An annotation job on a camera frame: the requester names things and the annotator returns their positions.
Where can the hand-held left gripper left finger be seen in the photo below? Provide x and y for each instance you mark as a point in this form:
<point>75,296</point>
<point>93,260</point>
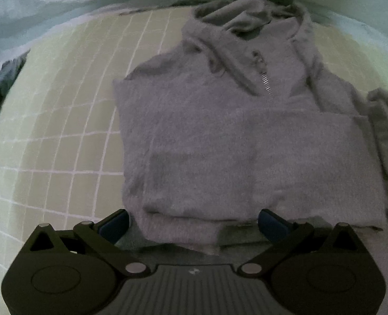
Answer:
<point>115,226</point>

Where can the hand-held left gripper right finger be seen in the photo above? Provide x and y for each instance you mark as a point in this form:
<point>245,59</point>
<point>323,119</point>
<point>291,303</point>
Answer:
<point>272,224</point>

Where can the grey hoodie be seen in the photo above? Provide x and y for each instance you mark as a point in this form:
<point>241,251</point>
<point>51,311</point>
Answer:
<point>213,137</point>

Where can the grey garment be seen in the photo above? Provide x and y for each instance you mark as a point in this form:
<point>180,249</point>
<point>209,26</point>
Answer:
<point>387,131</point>

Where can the green checked mat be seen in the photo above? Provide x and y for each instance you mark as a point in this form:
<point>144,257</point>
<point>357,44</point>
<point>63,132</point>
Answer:
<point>66,105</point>

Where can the blue-grey garment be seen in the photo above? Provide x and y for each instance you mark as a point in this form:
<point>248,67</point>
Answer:
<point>0,85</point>

